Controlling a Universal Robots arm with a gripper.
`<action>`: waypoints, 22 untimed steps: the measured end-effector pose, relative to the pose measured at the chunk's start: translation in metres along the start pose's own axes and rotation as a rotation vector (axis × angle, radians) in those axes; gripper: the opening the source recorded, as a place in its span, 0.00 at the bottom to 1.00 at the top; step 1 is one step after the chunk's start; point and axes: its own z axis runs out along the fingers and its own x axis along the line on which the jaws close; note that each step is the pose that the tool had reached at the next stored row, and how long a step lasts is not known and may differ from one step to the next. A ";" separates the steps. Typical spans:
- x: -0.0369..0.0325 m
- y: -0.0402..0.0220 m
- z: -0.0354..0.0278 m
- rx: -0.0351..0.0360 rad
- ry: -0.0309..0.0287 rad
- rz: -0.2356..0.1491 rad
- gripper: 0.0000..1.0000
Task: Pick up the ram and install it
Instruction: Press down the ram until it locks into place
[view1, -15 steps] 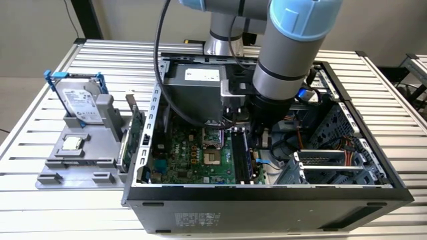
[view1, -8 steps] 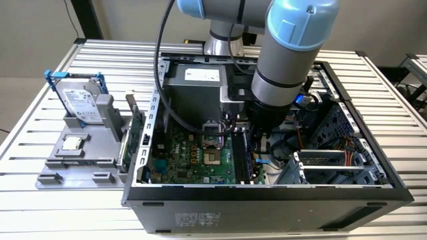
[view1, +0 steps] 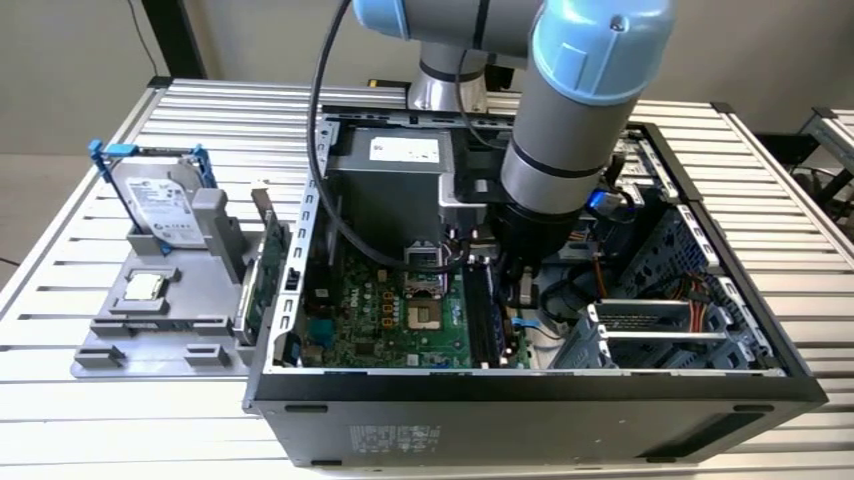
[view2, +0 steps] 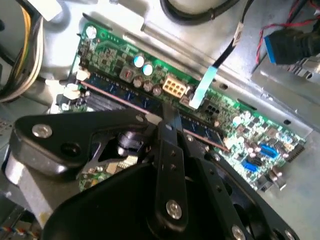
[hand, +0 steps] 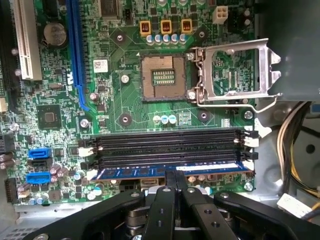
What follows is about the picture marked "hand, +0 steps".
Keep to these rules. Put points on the grey power supply unit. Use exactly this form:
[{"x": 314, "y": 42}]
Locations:
[{"x": 295, "y": 50}]

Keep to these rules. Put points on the yellow square choke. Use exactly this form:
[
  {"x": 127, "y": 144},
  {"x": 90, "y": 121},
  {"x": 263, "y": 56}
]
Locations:
[
  {"x": 145, "y": 26},
  {"x": 166, "y": 26},
  {"x": 186, "y": 26}
]

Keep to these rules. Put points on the blue expansion slot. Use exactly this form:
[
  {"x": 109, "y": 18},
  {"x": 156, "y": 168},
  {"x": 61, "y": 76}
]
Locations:
[{"x": 75, "y": 50}]

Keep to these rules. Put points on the black chipset chip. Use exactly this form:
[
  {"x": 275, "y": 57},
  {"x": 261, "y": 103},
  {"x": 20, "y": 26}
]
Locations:
[{"x": 49, "y": 117}]

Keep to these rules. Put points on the RAM stick with black chips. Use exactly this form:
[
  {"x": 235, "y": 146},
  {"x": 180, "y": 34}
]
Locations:
[{"x": 130, "y": 172}]

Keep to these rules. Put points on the CPU socket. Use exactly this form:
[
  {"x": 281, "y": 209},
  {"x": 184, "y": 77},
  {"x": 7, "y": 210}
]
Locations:
[{"x": 163, "y": 76}]

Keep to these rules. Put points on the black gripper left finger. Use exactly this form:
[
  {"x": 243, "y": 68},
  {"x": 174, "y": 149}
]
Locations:
[{"x": 160, "y": 215}]

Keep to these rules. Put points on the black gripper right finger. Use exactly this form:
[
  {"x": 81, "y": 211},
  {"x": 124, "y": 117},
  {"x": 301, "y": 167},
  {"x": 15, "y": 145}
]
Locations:
[{"x": 200, "y": 217}]

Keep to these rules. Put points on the silver coin battery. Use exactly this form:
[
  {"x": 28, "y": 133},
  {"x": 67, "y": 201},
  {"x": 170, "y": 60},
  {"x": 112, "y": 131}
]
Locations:
[{"x": 55, "y": 33}]

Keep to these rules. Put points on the white four-pin power connector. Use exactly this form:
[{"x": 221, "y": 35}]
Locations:
[{"x": 220, "y": 15}]

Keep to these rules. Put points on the white expansion slot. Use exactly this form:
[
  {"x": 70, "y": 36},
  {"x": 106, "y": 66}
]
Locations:
[{"x": 26, "y": 37}]

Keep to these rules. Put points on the black SATA port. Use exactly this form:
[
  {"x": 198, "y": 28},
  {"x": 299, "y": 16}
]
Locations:
[{"x": 41, "y": 165}]

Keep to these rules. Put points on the black expansion slot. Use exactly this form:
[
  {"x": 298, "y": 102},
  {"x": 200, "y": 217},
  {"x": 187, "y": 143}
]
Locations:
[{"x": 7, "y": 50}]

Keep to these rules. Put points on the blue SATA port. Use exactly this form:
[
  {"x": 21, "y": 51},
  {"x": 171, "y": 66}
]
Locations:
[
  {"x": 38, "y": 178},
  {"x": 40, "y": 153}
]

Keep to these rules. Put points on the green motherboard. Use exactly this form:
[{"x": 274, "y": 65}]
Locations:
[{"x": 130, "y": 117}]

